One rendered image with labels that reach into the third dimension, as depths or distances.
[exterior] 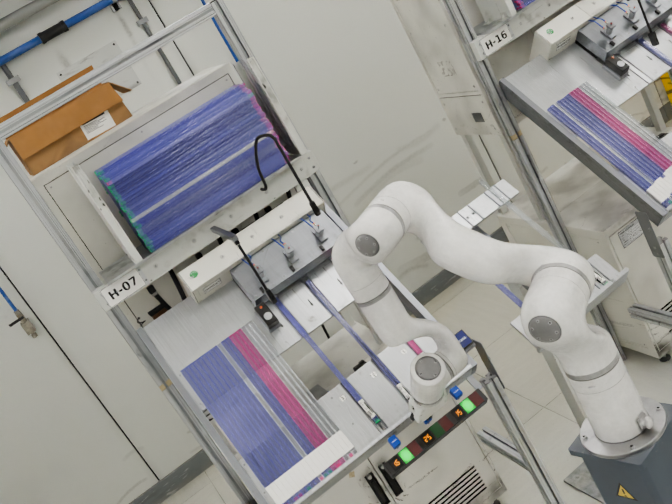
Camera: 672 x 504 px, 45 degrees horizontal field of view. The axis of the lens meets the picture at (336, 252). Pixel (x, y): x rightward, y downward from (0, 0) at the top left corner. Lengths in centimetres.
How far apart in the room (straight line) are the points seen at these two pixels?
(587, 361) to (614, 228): 126
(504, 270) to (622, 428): 42
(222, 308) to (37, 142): 77
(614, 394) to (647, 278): 132
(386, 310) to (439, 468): 100
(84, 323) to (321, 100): 157
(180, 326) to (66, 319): 153
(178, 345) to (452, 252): 103
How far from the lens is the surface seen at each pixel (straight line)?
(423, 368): 194
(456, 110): 322
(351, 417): 228
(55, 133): 268
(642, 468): 184
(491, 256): 170
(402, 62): 434
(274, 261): 244
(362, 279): 184
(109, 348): 400
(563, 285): 167
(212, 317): 246
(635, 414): 186
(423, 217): 175
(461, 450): 279
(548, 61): 297
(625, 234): 299
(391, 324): 189
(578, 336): 166
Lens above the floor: 189
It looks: 19 degrees down
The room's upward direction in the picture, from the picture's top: 30 degrees counter-clockwise
